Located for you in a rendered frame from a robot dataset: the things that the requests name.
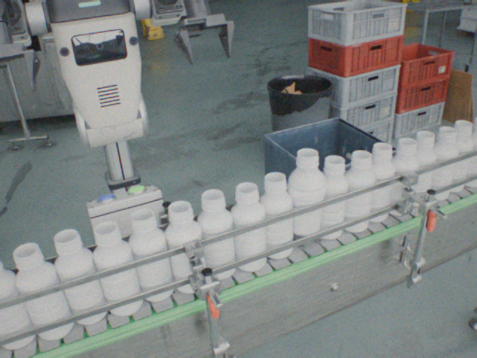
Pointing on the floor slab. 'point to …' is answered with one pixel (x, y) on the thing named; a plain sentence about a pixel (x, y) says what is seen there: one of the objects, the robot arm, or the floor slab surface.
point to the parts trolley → (443, 24)
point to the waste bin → (299, 101)
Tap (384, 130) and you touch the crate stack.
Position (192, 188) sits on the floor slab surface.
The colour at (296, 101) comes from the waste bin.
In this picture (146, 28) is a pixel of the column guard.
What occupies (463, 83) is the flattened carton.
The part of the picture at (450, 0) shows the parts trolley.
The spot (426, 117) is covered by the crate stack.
